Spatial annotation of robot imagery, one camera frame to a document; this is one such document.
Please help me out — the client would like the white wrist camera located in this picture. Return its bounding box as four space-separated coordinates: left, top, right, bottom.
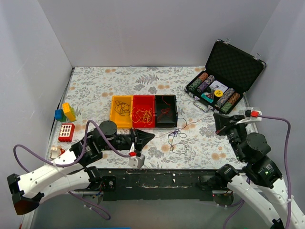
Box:
236 107 262 125
128 152 145 168

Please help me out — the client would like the black plastic bin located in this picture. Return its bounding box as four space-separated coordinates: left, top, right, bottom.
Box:
155 94 178 128

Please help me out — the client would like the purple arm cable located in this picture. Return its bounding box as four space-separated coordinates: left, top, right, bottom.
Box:
223 114 292 229
13 120 134 220

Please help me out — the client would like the black poker chip case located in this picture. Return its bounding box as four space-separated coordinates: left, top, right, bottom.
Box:
184 40 266 115

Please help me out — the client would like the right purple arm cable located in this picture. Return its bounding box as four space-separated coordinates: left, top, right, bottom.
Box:
223 114 292 229

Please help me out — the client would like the yellow dealer chip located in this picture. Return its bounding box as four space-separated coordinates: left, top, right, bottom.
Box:
214 90 224 97

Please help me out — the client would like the floral table mat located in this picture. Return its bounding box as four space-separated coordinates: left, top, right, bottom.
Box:
45 66 264 169

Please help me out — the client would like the yellow toy brick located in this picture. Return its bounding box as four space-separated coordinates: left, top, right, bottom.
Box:
62 103 76 122

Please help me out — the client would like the small white red toy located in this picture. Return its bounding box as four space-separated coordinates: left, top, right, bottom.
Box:
50 147 65 159

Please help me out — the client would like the red white toy block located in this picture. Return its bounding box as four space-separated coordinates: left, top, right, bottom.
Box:
58 123 75 142

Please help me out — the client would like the green toy brick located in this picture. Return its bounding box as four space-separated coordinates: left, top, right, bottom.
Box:
59 114 67 123

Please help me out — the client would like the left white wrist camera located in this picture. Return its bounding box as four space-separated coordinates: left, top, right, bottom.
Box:
128 152 145 168

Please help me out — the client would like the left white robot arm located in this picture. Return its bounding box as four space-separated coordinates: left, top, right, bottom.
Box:
7 120 155 215

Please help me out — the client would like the red wire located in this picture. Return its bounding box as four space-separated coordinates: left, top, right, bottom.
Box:
158 95 173 121

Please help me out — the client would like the red plastic bin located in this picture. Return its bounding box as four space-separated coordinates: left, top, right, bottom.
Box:
132 95 155 128

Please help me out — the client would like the blue toy brick left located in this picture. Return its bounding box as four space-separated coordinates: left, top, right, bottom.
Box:
54 109 64 121

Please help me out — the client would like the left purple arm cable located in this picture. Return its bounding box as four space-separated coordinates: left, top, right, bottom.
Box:
13 120 134 220

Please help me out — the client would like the dark wire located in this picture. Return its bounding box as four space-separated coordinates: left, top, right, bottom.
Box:
114 100 132 116

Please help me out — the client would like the coloured wire bundle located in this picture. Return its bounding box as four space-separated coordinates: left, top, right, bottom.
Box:
154 114 215 154

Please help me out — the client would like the yellow plastic bin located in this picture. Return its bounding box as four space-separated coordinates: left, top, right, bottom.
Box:
110 95 133 128

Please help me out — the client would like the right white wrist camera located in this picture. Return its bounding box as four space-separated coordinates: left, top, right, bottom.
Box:
236 107 262 125

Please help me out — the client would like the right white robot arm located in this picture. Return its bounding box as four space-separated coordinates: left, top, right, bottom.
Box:
211 110 305 229

